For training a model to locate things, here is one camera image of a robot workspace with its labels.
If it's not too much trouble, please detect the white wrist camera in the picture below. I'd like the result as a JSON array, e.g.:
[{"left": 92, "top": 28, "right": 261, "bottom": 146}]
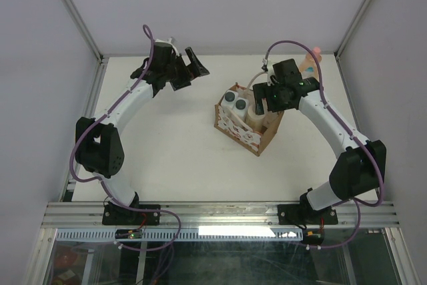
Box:
[
  {"left": 262, "top": 58, "right": 275, "bottom": 85},
  {"left": 155, "top": 37, "right": 178, "bottom": 52}
]

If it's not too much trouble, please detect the aluminium mounting rail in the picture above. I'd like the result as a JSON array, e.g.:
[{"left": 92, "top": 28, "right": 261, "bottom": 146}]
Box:
[{"left": 41, "top": 201, "right": 401, "bottom": 230}]

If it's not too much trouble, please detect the white bottle grey cap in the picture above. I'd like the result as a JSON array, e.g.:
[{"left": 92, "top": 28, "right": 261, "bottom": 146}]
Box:
[
  {"left": 232, "top": 97, "right": 249, "bottom": 123},
  {"left": 220, "top": 90, "right": 239, "bottom": 117}
]

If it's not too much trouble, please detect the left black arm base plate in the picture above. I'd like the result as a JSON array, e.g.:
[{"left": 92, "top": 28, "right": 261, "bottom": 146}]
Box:
[{"left": 102, "top": 202, "right": 161, "bottom": 226}]

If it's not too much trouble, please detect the black connector box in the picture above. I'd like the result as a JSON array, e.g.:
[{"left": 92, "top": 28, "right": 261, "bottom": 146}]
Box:
[{"left": 301, "top": 230, "right": 325, "bottom": 246}]

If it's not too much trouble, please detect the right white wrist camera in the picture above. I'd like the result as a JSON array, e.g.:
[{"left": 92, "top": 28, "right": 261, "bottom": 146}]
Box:
[{"left": 262, "top": 58, "right": 275, "bottom": 85}]

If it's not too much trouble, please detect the peach lotion bottle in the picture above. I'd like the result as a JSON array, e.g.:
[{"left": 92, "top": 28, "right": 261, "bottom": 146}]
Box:
[{"left": 299, "top": 47, "right": 322, "bottom": 80}]

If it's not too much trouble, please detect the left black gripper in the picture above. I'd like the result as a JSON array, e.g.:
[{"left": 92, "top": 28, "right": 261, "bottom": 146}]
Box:
[{"left": 163, "top": 47, "right": 209, "bottom": 91}]

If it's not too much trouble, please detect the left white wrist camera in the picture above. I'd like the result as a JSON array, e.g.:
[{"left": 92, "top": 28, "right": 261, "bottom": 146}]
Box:
[{"left": 155, "top": 37, "right": 178, "bottom": 52}]

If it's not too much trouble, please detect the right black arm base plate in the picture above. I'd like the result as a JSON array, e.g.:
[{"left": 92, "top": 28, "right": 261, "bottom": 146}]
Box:
[{"left": 277, "top": 204, "right": 338, "bottom": 228}]

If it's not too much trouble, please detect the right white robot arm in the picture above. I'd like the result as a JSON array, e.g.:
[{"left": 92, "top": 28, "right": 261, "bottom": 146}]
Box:
[{"left": 253, "top": 59, "right": 386, "bottom": 223}]

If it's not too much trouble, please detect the cream round jar bottle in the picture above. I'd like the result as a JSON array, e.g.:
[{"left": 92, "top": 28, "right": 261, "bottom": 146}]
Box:
[{"left": 246, "top": 105, "right": 266, "bottom": 132}]

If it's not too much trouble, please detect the white slotted cable duct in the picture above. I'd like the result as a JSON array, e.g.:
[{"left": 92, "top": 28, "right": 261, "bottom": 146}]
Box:
[{"left": 55, "top": 226, "right": 304, "bottom": 243}]

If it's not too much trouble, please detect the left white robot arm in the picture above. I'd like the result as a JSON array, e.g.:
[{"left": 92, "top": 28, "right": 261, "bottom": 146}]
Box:
[{"left": 69, "top": 40, "right": 209, "bottom": 224}]

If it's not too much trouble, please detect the small circuit board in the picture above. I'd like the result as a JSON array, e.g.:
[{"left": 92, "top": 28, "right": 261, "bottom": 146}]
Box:
[{"left": 115, "top": 229, "right": 144, "bottom": 240}]

